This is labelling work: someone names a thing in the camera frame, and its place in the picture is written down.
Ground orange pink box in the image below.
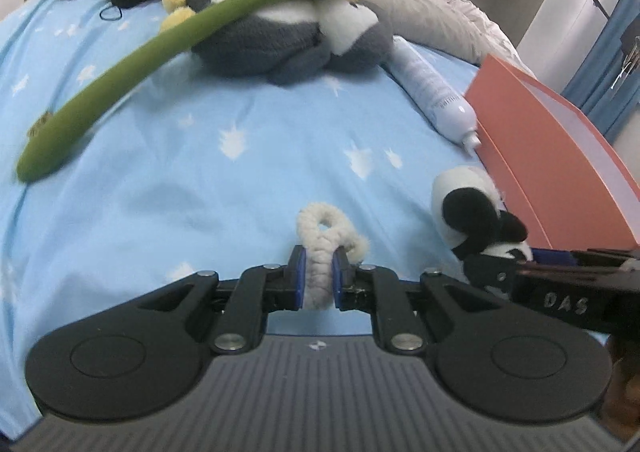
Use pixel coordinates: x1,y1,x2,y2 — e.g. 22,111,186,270
462,54,640,253

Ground green long-handled massage brush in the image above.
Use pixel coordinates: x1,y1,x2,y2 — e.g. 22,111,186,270
16,0,358,183

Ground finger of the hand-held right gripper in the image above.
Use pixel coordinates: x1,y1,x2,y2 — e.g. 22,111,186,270
462,252,523,297
530,246,640,267

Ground white fluffy scrunchie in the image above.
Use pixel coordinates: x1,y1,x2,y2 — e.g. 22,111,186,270
296,202,372,310

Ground blue star-print bedsheet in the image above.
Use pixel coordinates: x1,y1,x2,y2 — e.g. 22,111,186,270
0,0,501,438

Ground white spray bottle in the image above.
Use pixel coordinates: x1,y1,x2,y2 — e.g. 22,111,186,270
392,36,482,155

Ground blue curtain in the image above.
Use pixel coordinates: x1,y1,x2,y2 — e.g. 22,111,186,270
560,0,640,143

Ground grey white penguin plush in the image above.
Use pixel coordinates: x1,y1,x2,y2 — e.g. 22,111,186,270
161,0,393,86

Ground light grey duvet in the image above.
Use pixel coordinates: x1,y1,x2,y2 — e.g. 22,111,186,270
320,0,536,78

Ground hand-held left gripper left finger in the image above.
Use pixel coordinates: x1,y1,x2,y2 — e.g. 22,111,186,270
134,245,308,354

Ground black white panda plush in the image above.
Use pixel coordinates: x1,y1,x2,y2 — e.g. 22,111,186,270
431,167,533,293

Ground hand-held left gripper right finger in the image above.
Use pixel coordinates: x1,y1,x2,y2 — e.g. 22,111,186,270
330,246,506,354

